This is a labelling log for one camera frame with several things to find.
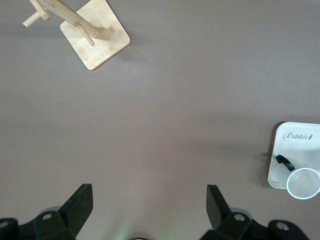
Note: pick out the wooden mug rack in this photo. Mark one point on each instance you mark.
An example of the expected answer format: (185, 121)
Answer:
(100, 47)

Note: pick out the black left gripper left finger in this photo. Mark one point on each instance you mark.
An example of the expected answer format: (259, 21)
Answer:
(75, 212)

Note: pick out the cream rabbit print tray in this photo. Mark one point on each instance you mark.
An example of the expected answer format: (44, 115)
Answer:
(292, 150)

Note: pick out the brown table mat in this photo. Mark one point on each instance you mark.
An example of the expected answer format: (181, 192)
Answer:
(150, 112)

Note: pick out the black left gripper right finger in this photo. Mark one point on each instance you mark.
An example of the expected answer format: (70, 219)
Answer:
(220, 212)

